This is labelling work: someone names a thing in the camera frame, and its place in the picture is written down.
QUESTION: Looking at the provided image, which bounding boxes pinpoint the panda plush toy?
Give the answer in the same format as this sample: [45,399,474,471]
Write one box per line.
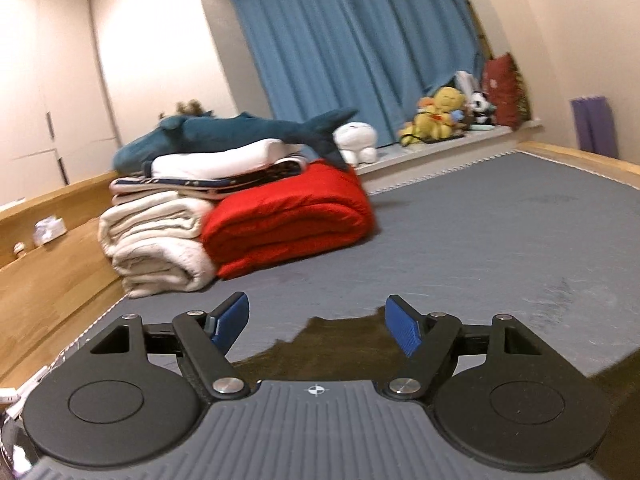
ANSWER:
[467,90,497,126]

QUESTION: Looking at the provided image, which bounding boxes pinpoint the grey mattress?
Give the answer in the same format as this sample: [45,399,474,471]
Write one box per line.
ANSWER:
[65,151,640,391]

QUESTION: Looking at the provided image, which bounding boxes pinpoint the patterned folded cloth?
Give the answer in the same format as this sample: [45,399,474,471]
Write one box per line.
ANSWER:
[110,154,311,206]

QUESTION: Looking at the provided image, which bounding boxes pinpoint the red folded blanket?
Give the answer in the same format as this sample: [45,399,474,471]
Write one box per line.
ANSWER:
[200,158,377,281]

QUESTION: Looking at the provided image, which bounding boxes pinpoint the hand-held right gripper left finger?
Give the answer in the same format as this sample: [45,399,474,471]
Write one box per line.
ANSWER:
[90,291,251,402]

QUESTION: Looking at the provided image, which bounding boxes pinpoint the brown corduroy pants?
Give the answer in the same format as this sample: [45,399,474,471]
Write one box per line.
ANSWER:
[232,312,640,480]

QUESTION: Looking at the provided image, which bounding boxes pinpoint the white folded pillow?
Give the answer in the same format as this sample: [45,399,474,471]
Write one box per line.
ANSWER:
[149,139,301,181]

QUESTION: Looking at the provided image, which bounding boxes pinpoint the wooden bed frame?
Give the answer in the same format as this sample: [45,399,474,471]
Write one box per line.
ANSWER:
[0,141,640,391]

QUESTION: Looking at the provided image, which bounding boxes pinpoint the blue curtain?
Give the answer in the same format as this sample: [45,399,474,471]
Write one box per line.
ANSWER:
[226,0,488,150]

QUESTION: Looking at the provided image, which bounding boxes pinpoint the cream folded blanket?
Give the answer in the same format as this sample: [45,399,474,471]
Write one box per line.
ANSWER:
[97,195,218,300]

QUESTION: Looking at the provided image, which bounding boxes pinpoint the white window sill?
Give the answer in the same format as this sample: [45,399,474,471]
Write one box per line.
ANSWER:
[352,117,545,196]

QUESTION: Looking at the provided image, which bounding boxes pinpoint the tissue box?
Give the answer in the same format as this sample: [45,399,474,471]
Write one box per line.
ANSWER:
[32,216,68,247]

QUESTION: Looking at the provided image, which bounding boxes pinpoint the white plush toy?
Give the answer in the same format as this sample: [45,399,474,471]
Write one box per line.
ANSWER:
[331,121,379,166]

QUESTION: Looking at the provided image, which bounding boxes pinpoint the white cable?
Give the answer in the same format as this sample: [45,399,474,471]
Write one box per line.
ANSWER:
[0,367,48,411]

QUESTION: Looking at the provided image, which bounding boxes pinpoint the white wardrobe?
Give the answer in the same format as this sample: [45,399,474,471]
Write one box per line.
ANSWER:
[0,0,126,206]

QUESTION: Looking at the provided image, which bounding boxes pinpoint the red cushion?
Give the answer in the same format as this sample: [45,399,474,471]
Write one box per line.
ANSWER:
[481,51,526,131]

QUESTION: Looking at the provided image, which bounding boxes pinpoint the yellow plush toy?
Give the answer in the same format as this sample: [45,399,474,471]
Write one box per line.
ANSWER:
[398,86,468,147]

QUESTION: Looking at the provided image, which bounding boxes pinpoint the blue shark plush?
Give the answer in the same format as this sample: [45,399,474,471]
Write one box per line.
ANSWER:
[111,106,360,172]

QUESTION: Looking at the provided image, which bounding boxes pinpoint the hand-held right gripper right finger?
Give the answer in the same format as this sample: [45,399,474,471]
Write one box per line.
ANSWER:
[377,294,546,402]

